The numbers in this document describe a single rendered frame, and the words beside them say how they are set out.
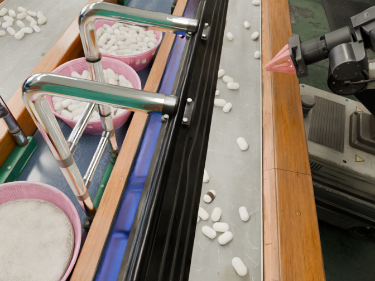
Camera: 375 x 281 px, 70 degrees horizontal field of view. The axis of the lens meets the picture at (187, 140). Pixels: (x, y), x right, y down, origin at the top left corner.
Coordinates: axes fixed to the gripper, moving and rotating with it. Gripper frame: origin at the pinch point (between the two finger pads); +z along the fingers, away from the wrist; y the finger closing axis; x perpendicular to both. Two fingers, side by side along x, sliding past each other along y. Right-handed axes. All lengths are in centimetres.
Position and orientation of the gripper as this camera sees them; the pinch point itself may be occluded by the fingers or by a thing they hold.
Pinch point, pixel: (268, 67)
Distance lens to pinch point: 79.0
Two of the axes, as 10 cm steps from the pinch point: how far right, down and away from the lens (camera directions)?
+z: -8.2, 2.1, 5.3
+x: 5.4, 5.8, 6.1
